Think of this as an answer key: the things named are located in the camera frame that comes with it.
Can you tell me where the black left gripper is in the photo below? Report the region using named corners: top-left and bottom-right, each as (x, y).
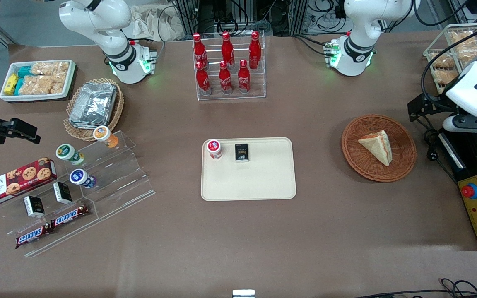
top-left (407, 94), bottom-right (460, 123)

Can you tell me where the triangular sandwich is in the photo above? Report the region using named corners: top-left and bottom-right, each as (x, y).
top-left (358, 130), bottom-right (393, 166)

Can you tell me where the white rectangular snack tray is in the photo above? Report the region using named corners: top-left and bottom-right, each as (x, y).
top-left (0, 60), bottom-right (77, 103)

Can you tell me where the brown round wicker basket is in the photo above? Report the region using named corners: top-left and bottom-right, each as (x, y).
top-left (341, 114), bottom-right (417, 183)

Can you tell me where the light tan wicker basket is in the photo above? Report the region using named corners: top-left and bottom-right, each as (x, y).
top-left (63, 78), bottom-right (125, 142)

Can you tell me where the beige plastic tray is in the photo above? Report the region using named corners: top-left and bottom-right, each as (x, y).
top-left (200, 137), bottom-right (297, 202)

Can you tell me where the yellow snack packet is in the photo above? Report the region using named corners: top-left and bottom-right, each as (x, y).
top-left (3, 74), bottom-right (19, 95)

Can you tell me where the red Walkers cookie box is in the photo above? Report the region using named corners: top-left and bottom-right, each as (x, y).
top-left (0, 157), bottom-right (58, 208)

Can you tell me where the green gum bottle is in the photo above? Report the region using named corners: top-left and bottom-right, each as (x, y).
top-left (55, 143), bottom-right (85, 166)

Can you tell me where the black countertop appliance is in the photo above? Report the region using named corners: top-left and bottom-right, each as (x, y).
top-left (438, 130), bottom-right (477, 183)

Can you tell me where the small black snack box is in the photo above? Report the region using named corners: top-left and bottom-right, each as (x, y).
top-left (23, 195), bottom-right (45, 219)
top-left (234, 143), bottom-right (249, 163)
top-left (53, 181), bottom-right (73, 204)

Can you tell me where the blue gum bottle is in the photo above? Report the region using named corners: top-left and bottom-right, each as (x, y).
top-left (69, 169), bottom-right (97, 189)

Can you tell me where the stack of foil trays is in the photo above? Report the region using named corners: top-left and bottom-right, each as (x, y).
top-left (69, 82), bottom-right (118, 129)

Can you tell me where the orange gum bottle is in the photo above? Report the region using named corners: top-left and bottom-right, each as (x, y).
top-left (93, 125), bottom-right (119, 149)

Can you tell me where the Snickers chocolate bar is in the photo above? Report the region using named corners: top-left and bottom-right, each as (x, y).
top-left (51, 204), bottom-right (90, 229)
top-left (15, 223), bottom-right (53, 249)

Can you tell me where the clear acrylic stepped stand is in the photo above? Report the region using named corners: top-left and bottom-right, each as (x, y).
top-left (0, 130), bottom-right (156, 258)

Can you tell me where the clear acrylic bottle rack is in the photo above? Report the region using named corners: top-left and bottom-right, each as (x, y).
top-left (192, 30), bottom-right (266, 101)

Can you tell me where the beige cloth bag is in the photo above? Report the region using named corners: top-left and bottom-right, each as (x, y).
top-left (123, 5), bottom-right (185, 42)

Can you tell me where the red cola bottle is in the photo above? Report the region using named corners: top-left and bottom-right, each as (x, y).
top-left (249, 31), bottom-right (262, 70)
top-left (219, 61), bottom-right (233, 95)
top-left (238, 59), bottom-right (251, 94)
top-left (192, 33), bottom-right (208, 70)
top-left (221, 31), bottom-right (235, 69)
top-left (195, 61), bottom-right (212, 96)

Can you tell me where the red gum bottle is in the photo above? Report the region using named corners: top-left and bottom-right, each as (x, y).
top-left (207, 139), bottom-right (223, 160)

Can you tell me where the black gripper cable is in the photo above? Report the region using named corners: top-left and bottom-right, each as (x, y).
top-left (420, 27), bottom-right (477, 106)

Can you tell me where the black power cable with plug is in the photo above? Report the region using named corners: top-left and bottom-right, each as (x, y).
top-left (412, 116), bottom-right (458, 183)

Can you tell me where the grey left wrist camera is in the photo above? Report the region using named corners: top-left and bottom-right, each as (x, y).
top-left (443, 114), bottom-right (477, 134)

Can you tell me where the white wire basket rack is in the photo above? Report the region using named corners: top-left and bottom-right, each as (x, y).
top-left (423, 24), bottom-right (477, 94)

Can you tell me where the black arm base cable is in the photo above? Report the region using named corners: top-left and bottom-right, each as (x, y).
top-left (156, 4), bottom-right (181, 56)
top-left (292, 35), bottom-right (334, 56)

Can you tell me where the background equipment rack with cables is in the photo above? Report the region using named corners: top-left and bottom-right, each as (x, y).
top-left (168, 0), bottom-right (349, 38)

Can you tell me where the black loose cable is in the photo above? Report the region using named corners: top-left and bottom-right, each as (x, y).
top-left (354, 278), bottom-right (477, 298)

